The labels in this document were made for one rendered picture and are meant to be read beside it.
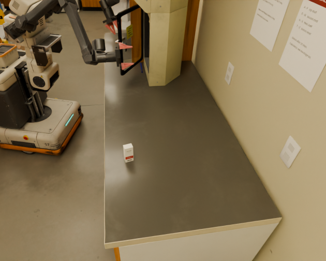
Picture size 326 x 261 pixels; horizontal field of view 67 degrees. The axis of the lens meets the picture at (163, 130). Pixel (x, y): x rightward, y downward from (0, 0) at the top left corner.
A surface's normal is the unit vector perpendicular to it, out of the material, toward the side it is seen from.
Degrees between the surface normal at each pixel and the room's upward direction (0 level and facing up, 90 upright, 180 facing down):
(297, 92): 90
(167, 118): 0
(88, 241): 0
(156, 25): 90
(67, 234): 0
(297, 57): 90
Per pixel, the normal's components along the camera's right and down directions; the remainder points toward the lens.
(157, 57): 0.18, 0.66
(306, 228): -0.98, 0.07
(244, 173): 0.05, -0.75
